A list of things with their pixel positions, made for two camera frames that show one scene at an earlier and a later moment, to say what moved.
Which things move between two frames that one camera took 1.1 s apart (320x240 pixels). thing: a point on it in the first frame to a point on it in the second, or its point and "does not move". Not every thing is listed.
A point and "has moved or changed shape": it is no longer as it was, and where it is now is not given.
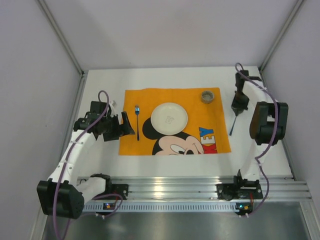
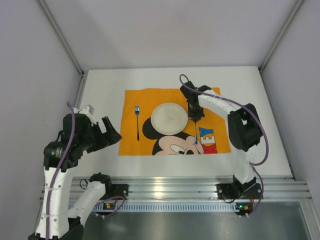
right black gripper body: (237, 107) to (195, 115)
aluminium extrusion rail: (273, 188) does not move
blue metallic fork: (137, 111) does not move
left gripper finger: (125, 128) to (112, 135)
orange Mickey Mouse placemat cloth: (205, 132) does not move
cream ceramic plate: (169, 118) does not move
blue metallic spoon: (230, 133) has moved or changed shape
